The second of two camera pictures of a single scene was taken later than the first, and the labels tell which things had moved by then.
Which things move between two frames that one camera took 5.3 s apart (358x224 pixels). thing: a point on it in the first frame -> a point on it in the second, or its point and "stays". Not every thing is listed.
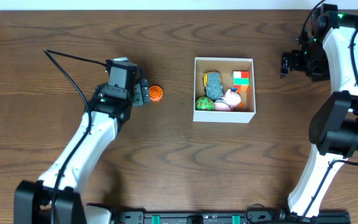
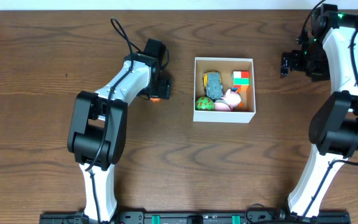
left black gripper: [138, 93] -> [163, 89]
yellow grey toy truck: [213, 84] stays
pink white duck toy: [228, 101] stays
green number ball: [205, 104] stays
